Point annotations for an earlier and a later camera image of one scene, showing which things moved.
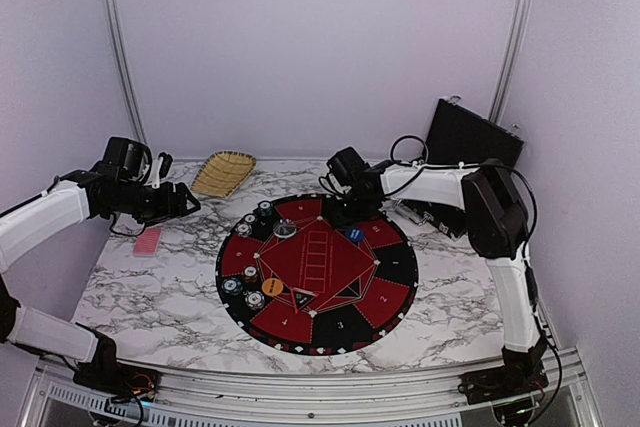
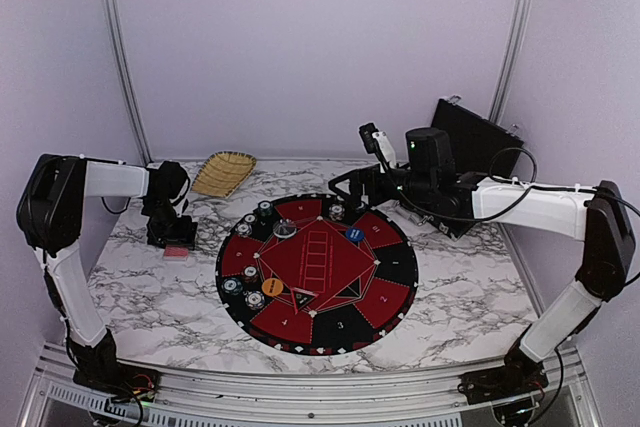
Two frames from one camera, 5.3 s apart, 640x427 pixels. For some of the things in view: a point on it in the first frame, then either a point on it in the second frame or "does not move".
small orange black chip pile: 250,273 does not move
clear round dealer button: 284,229 does not move
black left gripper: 166,210 to 184,235
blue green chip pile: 232,286 does not move
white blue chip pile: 243,229 does not move
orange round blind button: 272,287 does not move
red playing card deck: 147,242 to 175,253
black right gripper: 336,219 to 368,177
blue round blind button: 355,234 does not move
